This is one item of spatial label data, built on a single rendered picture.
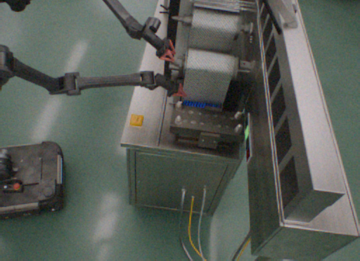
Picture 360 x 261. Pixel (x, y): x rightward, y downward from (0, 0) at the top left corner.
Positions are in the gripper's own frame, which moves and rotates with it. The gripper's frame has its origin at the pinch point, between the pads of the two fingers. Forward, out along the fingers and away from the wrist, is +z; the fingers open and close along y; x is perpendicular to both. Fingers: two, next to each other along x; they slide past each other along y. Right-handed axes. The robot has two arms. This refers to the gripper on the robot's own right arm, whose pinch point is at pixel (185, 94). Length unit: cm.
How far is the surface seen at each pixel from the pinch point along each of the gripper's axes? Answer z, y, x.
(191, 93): 2.0, 0.3, 3.0
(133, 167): -1, 26, -48
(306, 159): -2, 74, 66
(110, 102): -6, -81, -127
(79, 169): -13, -3, -131
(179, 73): -8.4, -7.1, 5.0
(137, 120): -14.1, 11.0, -24.9
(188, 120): 4.7, 14.7, -1.9
